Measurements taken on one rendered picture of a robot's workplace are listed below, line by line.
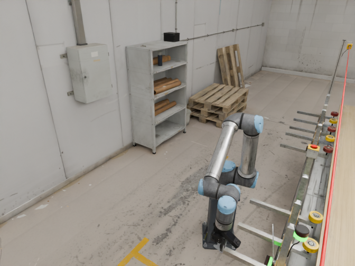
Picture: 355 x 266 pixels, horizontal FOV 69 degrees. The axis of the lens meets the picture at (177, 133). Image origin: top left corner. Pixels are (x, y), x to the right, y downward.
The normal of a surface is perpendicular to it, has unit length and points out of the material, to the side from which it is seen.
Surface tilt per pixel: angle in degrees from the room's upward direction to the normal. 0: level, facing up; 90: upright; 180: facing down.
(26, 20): 90
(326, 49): 90
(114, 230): 0
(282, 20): 90
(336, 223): 0
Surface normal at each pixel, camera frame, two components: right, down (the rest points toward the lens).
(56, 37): 0.83, 0.26
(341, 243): 0.01, -0.89
